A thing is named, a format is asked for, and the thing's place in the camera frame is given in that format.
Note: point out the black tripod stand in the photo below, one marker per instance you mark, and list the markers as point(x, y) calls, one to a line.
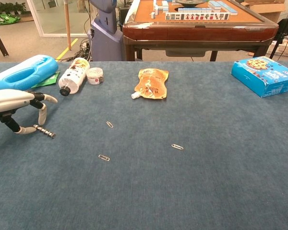
point(279, 38)

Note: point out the orange spout pouch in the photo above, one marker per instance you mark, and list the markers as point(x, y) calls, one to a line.
point(151, 83)

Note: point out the metal threaded bolt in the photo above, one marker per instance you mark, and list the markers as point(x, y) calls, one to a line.
point(46, 132)

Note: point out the long diagonal mahjong tile wall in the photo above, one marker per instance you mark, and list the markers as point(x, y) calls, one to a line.
point(224, 7)

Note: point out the face-up mahjong tile row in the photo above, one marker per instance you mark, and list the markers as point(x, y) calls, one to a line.
point(196, 16)

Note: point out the cardboard box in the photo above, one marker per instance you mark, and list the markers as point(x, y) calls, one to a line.
point(266, 8)

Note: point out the green potted plants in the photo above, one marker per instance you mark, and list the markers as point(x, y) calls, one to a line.
point(7, 8)

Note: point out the small round clear container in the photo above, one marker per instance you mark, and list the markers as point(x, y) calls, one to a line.
point(95, 76)

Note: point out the white glass door frame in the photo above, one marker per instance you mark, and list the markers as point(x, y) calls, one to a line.
point(36, 19)

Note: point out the blue cookie box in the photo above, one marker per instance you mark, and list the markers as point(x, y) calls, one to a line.
point(266, 76)

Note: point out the white bottle with black cap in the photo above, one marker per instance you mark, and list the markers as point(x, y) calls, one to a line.
point(73, 76)

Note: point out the dark round dish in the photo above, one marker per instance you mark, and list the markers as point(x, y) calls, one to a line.
point(190, 2)

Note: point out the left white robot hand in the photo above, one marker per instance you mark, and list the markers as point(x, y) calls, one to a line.
point(7, 100)

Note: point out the green flat packet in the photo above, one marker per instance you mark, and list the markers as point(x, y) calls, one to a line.
point(46, 81)

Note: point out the green bag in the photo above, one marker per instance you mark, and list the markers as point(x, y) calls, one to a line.
point(4, 19)

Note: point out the blue-backed mahjong tile wall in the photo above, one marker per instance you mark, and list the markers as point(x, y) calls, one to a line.
point(194, 9)

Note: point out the standing mahjong tile cluster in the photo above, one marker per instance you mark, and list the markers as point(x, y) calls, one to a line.
point(158, 8)

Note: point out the brown mahjong table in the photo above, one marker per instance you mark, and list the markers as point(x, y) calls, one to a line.
point(196, 32)

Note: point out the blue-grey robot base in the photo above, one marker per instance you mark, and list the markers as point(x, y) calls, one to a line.
point(105, 40)

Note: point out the wooden pole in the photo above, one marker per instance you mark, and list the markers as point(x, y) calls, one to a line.
point(67, 26)

